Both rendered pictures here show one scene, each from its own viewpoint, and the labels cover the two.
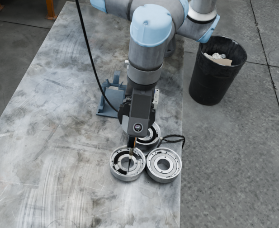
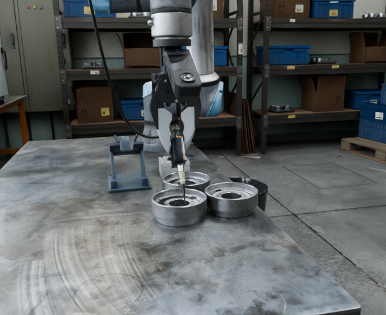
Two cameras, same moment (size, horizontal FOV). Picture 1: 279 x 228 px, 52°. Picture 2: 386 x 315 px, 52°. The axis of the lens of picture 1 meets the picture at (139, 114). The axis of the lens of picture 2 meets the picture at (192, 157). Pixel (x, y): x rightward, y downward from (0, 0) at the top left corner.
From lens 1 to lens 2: 0.55 m
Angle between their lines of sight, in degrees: 37
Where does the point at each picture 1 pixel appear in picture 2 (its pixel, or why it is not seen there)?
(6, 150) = not seen: outside the picture
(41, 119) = (25, 208)
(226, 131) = not seen: hidden behind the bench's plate
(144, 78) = (177, 22)
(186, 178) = not seen: outside the picture
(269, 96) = (315, 240)
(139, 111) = (181, 65)
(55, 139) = (54, 217)
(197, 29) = (204, 95)
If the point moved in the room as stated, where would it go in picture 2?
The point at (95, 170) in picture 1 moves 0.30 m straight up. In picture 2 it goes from (133, 227) to (122, 57)
